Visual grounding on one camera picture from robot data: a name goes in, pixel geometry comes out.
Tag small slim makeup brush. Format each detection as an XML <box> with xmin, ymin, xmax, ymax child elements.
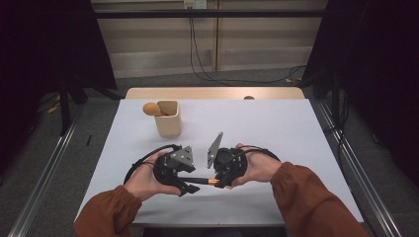
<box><xmin>180</xmin><ymin>177</ymin><xmax>233</xmax><ymax>191</ymax></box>

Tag hand-held gripper cable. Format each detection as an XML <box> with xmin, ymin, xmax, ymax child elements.
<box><xmin>241</xmin><ymin>145</ymin><xmax>281</xmax><ymax>162</ymax></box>
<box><xmin>123</xmin><ymin>143</ymin><xmax>183</xmax><ymax>186</ymax></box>

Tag person's left hand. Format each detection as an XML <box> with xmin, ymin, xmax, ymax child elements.
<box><xmin>124</xmin><ymin>150</ymin><xmax>182</xmax><ymax>201</ymax></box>

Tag black stand post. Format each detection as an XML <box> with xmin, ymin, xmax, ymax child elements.
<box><xmin>58</xmin><ymin>75</ymin><xmax>72</xmax><ymax>136</ymax></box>
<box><xmin>330</xmin><ymin>70</ymin><xmax>340</xmax><ymax>127</ymax></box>

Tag white wall socket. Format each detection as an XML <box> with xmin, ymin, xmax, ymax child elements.
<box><xmin>183</xmin><ymin>0</ymin><xmax>208</xmax><ymax>10</ymax></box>

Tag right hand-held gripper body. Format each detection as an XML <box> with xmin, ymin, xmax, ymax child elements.
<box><xmin>207</xmin><ymin>131</ymin><xmax>248</xmax><ymax>179</ymax></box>

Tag right hand-held gripper cable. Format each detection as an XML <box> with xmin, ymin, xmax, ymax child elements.
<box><xmin>241</xmin><ymin>145</ymin><xmax>281</xmax><ymax>162</ymax></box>

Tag metal floor rail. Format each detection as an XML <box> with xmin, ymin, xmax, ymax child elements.
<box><xmin>8</xmin><ymin>105</ymin><xmax>85</xmax><ymax>237</ymax></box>
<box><xmin>317</xmin><ymin>102</ymin><xmax>403</xmax><ymax>237</ymax></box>

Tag large fluffy makeup brush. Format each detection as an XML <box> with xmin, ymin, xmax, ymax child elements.
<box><xmin>142</xmin><ymin>102</ymin><xmax>169</xmax><ymax>118</ymax></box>

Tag black curtain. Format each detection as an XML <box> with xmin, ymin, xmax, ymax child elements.
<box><xmin>300</xmin><ymin>0</ymin><xmax>419</xmax><ymax>189</ymax></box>
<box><xmin>0</xmin><ymin>0</ymin><xmax>118</xmax><ymax>176</ymax></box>

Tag beige wooden brush holder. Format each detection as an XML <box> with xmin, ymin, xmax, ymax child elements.
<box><xmin>153</xmin><ymin>100</ymin><xmax>183</xmax><ymax>138</ymax></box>

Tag left hand-held gripper cable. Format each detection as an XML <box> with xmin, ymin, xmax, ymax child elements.
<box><xmin>123</xmin><ymin>143</ymin><xmax>183</xmax><ymax>186</ymax></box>

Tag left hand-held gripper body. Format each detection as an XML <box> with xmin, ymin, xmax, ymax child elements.
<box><xmin>152</xmin><ymin>146</ymin><xmax>196</xmax><ymax>186</ymax></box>

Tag person's right hand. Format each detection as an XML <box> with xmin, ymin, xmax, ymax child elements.
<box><xmin>231</xmin><ymin>142</ymin><xmax>284</xmax><ymax>188</ymax></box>

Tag black cables beside rail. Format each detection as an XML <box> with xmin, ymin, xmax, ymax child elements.
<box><xmin>324</xmin><ymin>95</ymin><xmax>350</xmax><ymax>156</ymax></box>

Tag black horizontal bar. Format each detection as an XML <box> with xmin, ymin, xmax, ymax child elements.
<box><xmin>93</xmin><ymin>9</ymin><xmax>325</xmax><ymax>19</ymax></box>

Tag black floor cable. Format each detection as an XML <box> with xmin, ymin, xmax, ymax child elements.
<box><xmin>189</xmin><ymin>8</ymin><xmax>307</xmax><ymax>85</ymax></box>

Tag white table mat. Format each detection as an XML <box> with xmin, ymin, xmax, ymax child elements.
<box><xmin>74</xmin><ymin>98</ymin><xmax>365</xmax><ymax>226</ymax></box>

